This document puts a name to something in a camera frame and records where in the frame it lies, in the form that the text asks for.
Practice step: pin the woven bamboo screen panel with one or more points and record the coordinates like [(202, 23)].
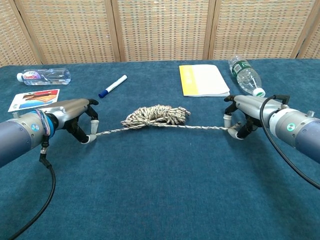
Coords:
[(162, 30), (257, 27), (313, 42), (10, 37), (70, 30)]

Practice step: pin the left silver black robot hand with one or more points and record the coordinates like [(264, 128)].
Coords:
[(70, 108)]

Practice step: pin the clear bottle with red label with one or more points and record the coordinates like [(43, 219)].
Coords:
[(50, 76)]

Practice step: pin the blue felt table cover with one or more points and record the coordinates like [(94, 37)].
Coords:
[(160, 187)]

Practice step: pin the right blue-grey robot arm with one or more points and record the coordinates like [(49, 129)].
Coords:
[(300, 130)]

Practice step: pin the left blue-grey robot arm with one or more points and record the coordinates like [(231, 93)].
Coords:
[(17, 137)]

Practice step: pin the white marker with blue cap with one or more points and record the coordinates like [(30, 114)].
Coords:
[(113, 85)]

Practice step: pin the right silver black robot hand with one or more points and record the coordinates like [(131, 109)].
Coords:
[(252, 105)]

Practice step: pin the clear bottle with green label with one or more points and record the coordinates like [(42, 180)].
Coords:
[(246, 75)]

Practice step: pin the illustrated picture card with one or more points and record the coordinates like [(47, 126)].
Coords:
[(35, 98)]

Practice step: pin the yellow and white booklet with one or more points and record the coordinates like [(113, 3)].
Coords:
[(205, 80)]

